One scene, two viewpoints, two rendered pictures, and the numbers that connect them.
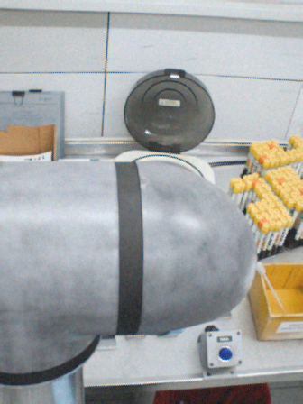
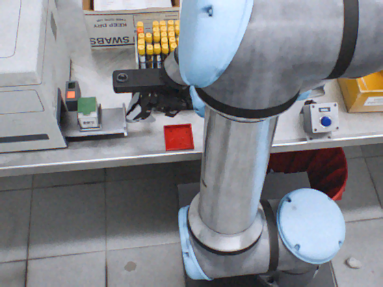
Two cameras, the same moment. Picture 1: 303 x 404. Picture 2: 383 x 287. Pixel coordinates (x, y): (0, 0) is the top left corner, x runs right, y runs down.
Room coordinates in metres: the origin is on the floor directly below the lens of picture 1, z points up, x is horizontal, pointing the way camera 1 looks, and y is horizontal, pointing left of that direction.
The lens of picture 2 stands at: (-0.09, 0.13, 1.83)
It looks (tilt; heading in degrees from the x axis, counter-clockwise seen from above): 57 degrees down; 354
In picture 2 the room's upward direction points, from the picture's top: 10 degrees clockwise
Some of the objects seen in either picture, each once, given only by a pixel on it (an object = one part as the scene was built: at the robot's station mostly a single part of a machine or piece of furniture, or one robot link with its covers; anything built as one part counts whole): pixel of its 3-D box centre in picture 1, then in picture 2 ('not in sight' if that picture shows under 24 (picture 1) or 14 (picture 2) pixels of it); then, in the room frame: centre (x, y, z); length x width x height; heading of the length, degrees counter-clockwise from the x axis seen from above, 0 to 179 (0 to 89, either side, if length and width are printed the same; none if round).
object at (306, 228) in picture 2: not in sight; (300, 231); (0.15, -0.06, 1.11); 0.13 x 0.12 x 0.14; 100
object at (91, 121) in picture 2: not in sight; (89, 113); (0.44, 0.37, 0.95); 0.05 x 0.04 x 0.06; 11
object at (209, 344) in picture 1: (219, 340); (319, 111); (0.53, -0.17, 0.92); 0.13 x 0.07 x 0.08; 11
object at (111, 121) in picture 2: not in sight; (81, 120); (0.43, 0.39, 0.92); 0.21 x 0.07 x 0.05; 101
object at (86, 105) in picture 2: not in sight; (87, 106); (0.44, 0.37, 0.98); 0.05 x 0.04 x 0.01; 11
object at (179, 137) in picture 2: not in sight; (178, 137); (0.44, 0.17, 0.88); 0.07 x 0.07 x 0.01; 11
